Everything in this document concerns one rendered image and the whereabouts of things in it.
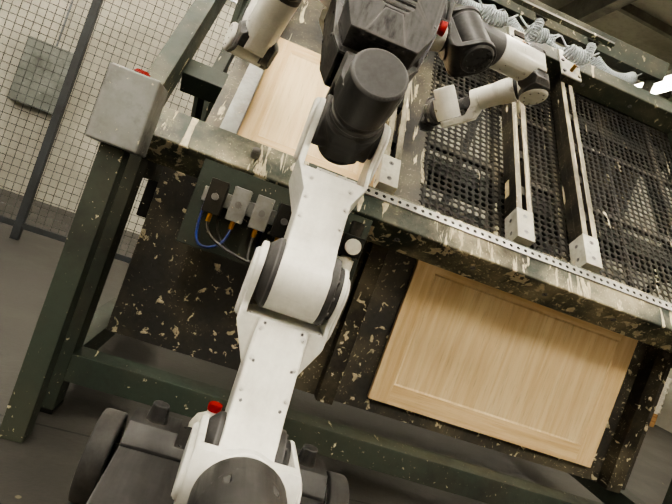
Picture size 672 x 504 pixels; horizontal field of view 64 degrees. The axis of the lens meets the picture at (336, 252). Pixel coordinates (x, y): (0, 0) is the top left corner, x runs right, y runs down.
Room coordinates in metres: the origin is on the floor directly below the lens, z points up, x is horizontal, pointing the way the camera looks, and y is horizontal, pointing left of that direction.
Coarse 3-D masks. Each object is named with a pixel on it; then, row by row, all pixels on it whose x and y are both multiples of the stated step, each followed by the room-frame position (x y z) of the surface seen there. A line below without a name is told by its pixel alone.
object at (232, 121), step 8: (248, 72) 1.73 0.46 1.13; (256, 72) 1.74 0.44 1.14; (248, 80) 1.70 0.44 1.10; (256, 80) 1.72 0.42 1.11; (240, 88) 1.67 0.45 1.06; (248, 88) 1.68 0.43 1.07; (256, 88) 1.71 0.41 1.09; (240, 96) 1.65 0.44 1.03; (248, 96) 1.66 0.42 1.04; (232, 104) 1.62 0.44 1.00; (240, 104) 1.63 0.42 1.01; (248, 104) 1.64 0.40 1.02; (232, 112) 1.60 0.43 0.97; (240, 112) 1.61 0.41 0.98; (224, 120) 1.57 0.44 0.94; (232, 120) 1.58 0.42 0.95; (240, 120) 1.59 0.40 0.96; (224, 128) 1.55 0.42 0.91; (232, 128) 1.56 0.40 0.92
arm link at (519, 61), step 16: (512, 48) 1.38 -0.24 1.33; (528, 48) 1.41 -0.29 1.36; (496, 64) 1.39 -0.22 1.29; (512, 64) 1.40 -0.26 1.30; (528, 64) 1.42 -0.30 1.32; (544, 64) 1.44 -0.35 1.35; (528, 80) 1.45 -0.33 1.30; (544, 80) 1.45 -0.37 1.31; (528, 96) 1.50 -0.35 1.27; (544, 96) 1.49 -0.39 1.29
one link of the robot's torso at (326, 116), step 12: (324, 108) 1.11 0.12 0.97; (324, 120) 1.11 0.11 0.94; (324, 132) 1.12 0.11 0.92; (336, 132) 1.10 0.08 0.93; (324, 144) 1.15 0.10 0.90; (336, 144) 1.13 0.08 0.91; (348, 144) 1.12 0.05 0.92; (360, 144) 1.11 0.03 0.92; (372, 144) 1.13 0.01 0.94; (336, 156) 1.17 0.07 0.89; (348, 156) 1.16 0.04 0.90; (360, 156) 1.15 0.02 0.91; (372, 156) 1.16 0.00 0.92
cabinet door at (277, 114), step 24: (288, 48) 1.90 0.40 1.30; (264, 72) 1.79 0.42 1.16; (288, 72) 1.83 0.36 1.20; (312, 72) 1.88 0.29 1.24; (264, 96) 1.72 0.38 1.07; (288, 96) 1.76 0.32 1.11; (312, 96) 1.81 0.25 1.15; (264, 120) 1.66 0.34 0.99; (288, 120) 1.70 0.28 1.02; (264, 144) 1.60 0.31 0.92; (288, 144) 1.64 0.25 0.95; (312, 144) 1.68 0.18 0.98; (336, 168) 1.65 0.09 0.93; (360, 168) 1.69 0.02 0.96
